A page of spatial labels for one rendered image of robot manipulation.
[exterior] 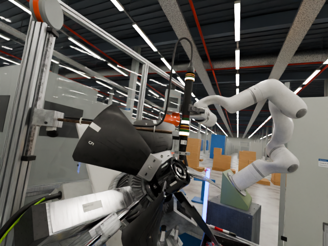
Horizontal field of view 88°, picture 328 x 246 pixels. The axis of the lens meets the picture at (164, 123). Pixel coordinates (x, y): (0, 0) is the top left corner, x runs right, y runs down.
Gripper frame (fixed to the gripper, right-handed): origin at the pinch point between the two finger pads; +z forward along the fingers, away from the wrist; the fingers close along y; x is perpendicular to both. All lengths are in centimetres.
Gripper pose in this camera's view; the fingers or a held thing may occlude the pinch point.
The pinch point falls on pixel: (186, 108)
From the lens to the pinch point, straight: 78.1
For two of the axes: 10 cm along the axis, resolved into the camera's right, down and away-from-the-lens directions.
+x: 1.2, -9.9, 1.0
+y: -8.1, -0.4, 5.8
